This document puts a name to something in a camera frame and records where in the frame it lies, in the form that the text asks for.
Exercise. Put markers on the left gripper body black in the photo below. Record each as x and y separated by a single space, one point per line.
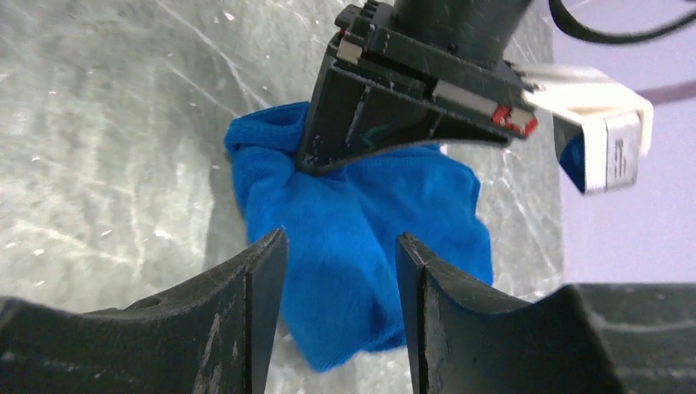
460 44

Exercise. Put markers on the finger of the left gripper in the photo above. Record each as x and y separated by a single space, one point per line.
361 111

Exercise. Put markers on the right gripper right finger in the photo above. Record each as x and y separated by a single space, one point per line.
464 336

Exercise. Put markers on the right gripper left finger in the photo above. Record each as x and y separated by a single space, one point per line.
213 333

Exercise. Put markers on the blue towel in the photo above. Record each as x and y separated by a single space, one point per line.
341 295

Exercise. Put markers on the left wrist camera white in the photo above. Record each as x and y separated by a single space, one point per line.
601 127

